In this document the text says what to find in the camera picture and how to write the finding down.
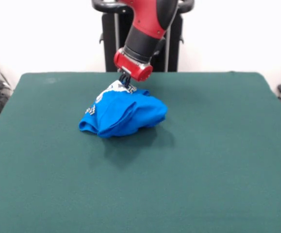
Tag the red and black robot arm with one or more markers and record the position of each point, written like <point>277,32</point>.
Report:
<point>150,21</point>

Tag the dark green tablecloth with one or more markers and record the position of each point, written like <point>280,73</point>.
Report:
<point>82,182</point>

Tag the blue printed t-shirt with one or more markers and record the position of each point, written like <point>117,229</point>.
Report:
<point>125,114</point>

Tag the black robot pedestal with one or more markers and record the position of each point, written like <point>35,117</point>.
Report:
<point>111,41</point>

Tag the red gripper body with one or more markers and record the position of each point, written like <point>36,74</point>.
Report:
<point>133,66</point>

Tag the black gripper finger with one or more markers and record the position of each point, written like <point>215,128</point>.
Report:
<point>128,81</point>
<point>122,77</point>

